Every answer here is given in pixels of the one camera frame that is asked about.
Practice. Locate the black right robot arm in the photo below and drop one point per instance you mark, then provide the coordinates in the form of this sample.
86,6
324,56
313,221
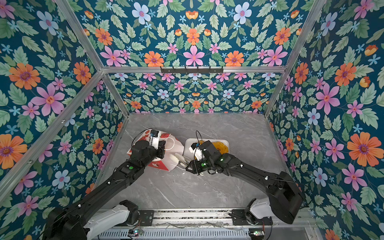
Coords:
283,196

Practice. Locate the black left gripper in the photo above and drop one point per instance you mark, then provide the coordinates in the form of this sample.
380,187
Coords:
161,149

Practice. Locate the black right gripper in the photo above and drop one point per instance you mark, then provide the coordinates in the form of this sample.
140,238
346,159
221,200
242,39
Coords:
194,164

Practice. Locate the black hook rail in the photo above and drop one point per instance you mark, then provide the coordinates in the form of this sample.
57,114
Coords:
191,70

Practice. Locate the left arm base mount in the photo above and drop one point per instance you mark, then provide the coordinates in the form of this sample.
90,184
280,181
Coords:
143,218

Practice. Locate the large orange ring bread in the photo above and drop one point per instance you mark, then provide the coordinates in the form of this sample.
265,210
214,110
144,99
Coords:
221,147

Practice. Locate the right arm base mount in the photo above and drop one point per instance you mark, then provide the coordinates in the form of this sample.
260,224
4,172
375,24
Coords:
242,218

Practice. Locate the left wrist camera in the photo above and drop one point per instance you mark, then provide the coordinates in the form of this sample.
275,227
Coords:
154,139

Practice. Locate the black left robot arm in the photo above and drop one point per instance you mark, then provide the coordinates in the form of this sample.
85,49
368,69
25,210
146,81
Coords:
70,223

